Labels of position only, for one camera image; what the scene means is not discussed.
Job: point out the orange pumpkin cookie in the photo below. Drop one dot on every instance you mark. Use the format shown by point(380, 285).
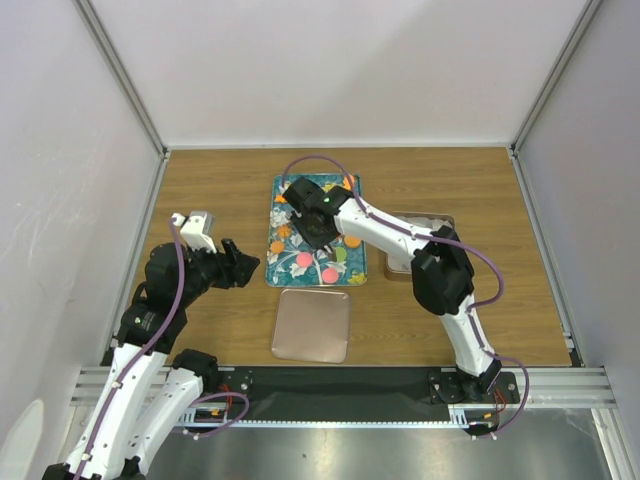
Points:
point(284, 231)

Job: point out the teal floral serving tray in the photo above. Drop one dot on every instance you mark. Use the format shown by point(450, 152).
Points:
point(282, 270)

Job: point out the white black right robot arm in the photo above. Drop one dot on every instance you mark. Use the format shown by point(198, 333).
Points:
point(441, 271)

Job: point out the metal slotted tongs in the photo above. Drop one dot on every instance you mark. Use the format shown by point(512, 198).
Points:
point(325, 253)

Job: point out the pink round cookie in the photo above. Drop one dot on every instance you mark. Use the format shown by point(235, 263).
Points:
point(330, 275)
point(304, 259)

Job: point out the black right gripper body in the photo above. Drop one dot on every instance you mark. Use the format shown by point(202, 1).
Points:
point(316, 238)

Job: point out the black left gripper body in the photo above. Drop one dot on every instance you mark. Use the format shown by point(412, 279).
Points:
point(209, 269)

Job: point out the green round cookie lower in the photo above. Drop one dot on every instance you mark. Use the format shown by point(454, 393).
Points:
point(339, 254)

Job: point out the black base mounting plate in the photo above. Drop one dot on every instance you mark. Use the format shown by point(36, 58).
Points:
point(360, 394)

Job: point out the rose gold cookie tin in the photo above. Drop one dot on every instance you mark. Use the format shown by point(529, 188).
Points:
point(395, 269)

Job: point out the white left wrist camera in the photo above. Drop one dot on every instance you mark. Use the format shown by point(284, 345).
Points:
point(195, 230)

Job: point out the rose gold tin lid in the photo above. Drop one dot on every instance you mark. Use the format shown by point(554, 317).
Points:
point(312, 325)

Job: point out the aluminium cable rail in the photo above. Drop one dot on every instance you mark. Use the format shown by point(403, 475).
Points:
point(541, 388)

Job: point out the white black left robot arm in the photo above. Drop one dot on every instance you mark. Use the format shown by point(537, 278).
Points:
point(145, 350)

